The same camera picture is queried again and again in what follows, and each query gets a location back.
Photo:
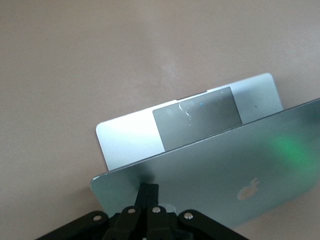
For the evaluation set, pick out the silver laptop computer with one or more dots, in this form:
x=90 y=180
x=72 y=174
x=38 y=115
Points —
x=200 y=175

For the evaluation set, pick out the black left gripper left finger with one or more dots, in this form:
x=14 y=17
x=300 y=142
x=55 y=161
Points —
x=125 y=222

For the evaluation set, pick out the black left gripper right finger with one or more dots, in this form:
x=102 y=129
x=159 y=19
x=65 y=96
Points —
x=165 y=225

